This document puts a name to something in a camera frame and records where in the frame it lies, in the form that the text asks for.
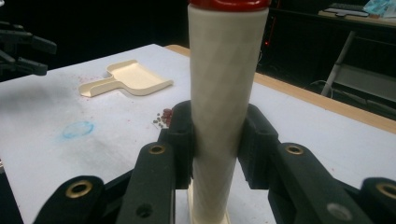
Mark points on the pile of red beans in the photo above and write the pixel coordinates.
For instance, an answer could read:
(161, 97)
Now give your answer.
(166, 115)

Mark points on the cream brush with red cap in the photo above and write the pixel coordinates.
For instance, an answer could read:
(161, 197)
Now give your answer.
(222, 77)

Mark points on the wooden desk with white frame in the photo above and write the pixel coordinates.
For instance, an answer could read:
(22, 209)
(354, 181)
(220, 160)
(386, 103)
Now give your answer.
(341, 59)

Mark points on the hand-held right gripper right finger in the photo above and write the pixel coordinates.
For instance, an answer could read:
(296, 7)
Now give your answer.
(257, 146)

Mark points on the white table cover sheet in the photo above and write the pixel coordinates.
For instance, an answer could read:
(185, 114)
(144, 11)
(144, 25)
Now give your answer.
(311, 133)

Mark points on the dark keyboard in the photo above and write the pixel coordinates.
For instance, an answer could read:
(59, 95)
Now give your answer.
(345, 10)

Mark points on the pale blue plastic bag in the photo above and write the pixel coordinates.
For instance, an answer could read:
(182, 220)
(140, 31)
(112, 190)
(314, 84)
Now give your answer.
(381, 6)

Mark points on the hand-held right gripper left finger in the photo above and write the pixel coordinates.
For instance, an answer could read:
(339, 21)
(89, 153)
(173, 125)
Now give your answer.
(182, 146)

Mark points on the cream plastic dustpan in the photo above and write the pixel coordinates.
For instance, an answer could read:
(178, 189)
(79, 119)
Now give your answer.
(137, 77)

